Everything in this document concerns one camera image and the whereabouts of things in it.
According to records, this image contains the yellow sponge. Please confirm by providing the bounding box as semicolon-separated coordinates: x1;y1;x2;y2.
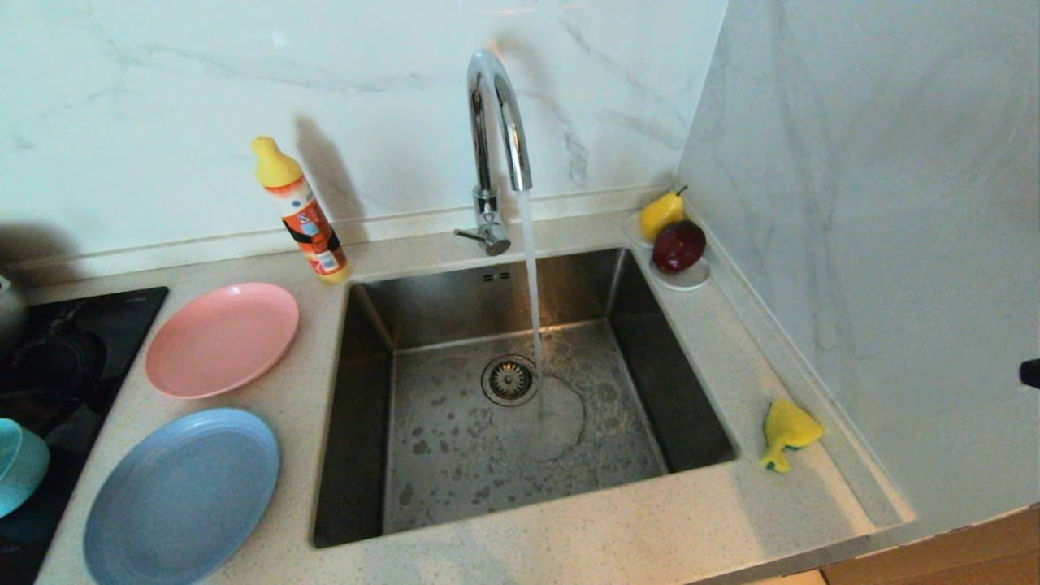
760;397;826;473

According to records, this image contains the orange dish soap bottle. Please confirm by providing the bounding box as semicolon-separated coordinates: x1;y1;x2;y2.
251;136;352;284

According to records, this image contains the teal cup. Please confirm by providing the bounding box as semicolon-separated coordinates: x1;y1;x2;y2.
0;418;51;518

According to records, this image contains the metal sink drain strainer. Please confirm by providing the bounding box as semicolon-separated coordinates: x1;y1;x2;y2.
481;355;541;407

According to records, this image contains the stainless steel sink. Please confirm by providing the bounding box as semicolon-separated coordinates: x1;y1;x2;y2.
312;247;741;549

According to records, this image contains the wooden cabinet panel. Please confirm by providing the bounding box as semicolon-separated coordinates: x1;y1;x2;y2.
821;504;1040;585

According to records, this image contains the small white dish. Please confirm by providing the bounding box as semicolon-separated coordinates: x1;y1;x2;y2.
624;213;712;292

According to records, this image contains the dark red apple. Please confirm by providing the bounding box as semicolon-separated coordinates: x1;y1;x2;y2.
651;220;707;274

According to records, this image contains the yellow pear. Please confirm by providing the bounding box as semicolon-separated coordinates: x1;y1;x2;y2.
639;186;688;241

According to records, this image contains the chrome gooseneck faucet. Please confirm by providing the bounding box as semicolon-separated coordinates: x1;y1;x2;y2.
453;49;535;257

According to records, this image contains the pink plate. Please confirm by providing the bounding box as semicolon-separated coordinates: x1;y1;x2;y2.
145;282;301;399

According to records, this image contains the blue plate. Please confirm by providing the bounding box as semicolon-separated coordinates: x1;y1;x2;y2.
84;407;282;585

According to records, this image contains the black glass cooktop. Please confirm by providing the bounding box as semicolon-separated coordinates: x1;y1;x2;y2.
0;286;171;585

